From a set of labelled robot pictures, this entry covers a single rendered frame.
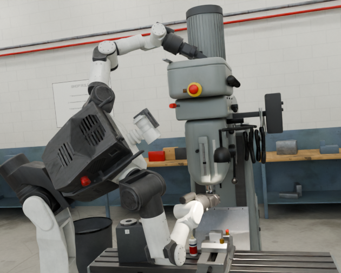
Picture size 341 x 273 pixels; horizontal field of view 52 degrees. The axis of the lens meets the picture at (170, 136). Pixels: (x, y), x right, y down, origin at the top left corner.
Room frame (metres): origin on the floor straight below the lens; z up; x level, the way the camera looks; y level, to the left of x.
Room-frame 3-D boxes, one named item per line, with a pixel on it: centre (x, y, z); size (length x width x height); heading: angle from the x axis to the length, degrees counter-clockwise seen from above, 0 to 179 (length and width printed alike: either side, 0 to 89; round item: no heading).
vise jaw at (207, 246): (1.64, -0.17, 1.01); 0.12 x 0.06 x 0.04; 73
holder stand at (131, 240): (1.80, 0.21, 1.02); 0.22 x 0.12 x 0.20; 86
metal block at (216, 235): (1.70, -0.19, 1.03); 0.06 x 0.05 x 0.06; 73
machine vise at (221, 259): (1.67, -0.18, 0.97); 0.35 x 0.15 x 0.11; 163
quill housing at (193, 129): (1.70, -0.18, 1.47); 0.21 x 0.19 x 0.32; 75
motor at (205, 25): (1.94, -0.24, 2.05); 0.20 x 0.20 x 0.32
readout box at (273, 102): (1.90, -0.58, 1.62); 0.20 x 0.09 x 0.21; 165
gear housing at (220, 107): (1.74, -0.19, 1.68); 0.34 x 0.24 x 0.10; 165
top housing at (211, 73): (1.71, -0.18, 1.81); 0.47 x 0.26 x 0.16; 165
